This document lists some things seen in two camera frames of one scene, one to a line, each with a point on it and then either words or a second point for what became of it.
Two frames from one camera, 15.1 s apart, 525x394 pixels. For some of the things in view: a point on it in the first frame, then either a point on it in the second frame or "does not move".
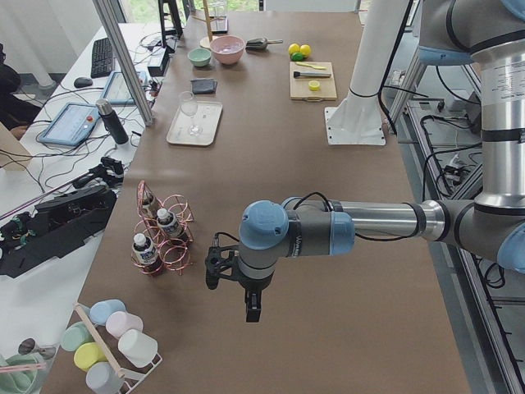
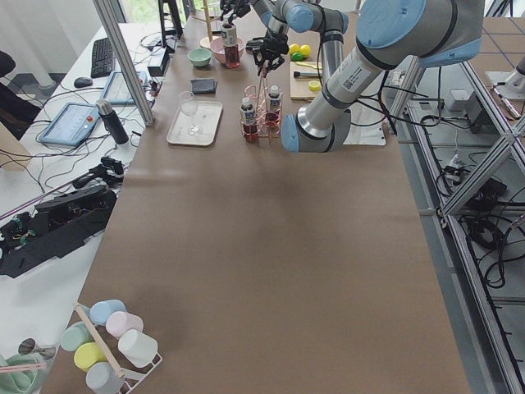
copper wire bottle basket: x=163 y=229 -> x=262 y=110
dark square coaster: x=203 y=85 does not move
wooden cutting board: x=312 y=81 does not move
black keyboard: x=102 y=58 does not move
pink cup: x=119 y=322 does not move
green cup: x=75 y=335 does not move
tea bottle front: x=144 y=249 -> x=248 y=121
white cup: x=138 y=347 does not move
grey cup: x=102 y=378 does not move
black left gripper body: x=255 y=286 -> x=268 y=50
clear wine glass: x=189 y=104 does not move
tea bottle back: x=147 y=199 -> x=273 y=114
